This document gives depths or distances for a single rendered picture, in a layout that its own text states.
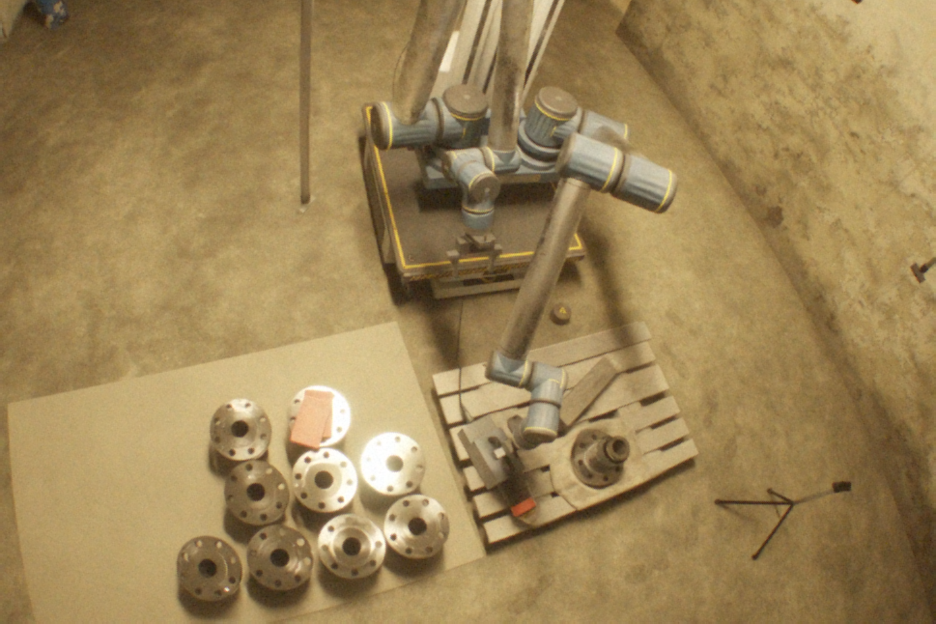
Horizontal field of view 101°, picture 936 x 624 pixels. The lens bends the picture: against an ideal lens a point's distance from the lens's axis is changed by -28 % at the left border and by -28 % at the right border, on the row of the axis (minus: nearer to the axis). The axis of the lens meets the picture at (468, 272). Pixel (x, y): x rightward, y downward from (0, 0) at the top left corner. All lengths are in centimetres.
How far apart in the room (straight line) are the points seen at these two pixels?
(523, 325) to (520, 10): 100
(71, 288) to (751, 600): 401
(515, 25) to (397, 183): 128
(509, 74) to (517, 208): 117
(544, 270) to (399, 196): 122
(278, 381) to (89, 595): 138
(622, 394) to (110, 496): 250
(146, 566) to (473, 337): 194
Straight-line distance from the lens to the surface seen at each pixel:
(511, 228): 269
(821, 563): 364
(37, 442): 283
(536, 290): 165
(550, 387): 176
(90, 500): 264
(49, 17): 525
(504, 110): 180
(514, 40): 173
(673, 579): 287
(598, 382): 258
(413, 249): 248
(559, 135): 242
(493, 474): 219
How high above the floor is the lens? 238
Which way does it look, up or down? 55 degrees down
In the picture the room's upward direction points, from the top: 23 degrees clockwise
